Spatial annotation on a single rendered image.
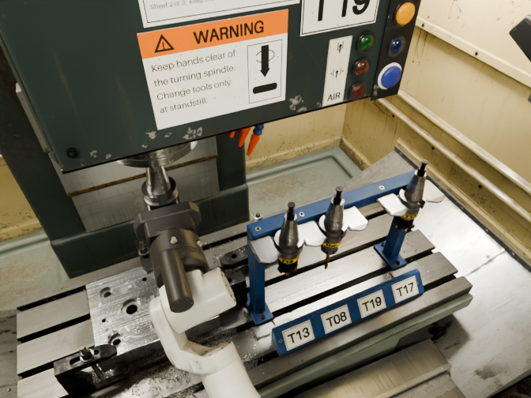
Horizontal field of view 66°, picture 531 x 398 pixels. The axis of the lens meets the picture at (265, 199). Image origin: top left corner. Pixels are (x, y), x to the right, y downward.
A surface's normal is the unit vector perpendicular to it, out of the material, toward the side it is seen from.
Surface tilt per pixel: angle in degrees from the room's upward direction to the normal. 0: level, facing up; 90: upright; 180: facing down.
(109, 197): 90
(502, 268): 24
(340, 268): 0
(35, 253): 0
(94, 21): 90
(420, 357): 7
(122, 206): 90
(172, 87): 90
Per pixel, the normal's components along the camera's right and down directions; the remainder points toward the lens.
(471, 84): -0.91, 0.29
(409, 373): 0.11, -0.75
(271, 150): 0.41, 0.63
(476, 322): -0.37, -0.54
